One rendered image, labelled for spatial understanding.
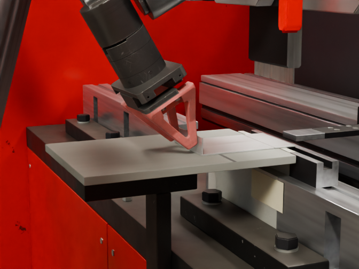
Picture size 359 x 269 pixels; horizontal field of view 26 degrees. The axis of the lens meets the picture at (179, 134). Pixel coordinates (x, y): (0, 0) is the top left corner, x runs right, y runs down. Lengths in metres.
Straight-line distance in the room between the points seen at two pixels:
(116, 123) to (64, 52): 0.31
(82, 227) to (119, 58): 0.55
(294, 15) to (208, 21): 1.08
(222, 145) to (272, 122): 0.53
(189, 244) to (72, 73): 0.87
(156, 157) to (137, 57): 0.12
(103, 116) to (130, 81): 0.71
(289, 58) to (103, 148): 0.26
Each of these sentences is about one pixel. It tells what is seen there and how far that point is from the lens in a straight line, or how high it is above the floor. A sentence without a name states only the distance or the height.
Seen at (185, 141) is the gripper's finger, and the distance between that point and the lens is 0.92.
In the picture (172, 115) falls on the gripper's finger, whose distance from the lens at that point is 0.98.
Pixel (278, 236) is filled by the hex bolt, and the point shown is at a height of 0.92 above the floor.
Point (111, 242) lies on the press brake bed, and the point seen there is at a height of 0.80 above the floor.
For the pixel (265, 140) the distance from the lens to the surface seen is 1.01.
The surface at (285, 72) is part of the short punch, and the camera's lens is 0.98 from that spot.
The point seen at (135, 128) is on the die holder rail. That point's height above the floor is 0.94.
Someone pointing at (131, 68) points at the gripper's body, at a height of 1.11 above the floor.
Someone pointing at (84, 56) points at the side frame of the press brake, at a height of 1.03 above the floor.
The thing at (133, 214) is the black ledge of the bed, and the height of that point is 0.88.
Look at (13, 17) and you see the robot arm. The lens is 0.48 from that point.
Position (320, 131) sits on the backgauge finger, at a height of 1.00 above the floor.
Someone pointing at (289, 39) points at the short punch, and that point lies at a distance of 0.96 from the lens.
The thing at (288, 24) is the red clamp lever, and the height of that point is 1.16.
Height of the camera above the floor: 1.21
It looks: 12 degrees down
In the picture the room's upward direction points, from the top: straight up
